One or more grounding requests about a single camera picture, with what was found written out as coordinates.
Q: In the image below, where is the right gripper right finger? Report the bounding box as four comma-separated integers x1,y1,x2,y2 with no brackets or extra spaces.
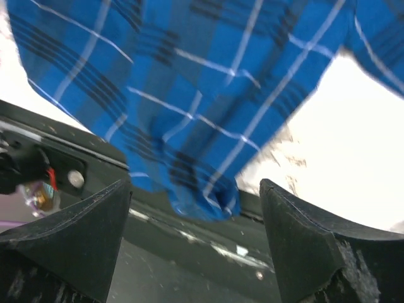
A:
259,179,403,303

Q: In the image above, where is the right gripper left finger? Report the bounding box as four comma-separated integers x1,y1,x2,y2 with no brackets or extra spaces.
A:
1,180,131,302

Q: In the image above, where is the blue plaid shirt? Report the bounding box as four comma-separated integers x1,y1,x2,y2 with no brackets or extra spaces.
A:
6,1,403,221

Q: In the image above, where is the black front mounting rail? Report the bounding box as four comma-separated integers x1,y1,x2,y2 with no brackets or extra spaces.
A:
1,102,280,302

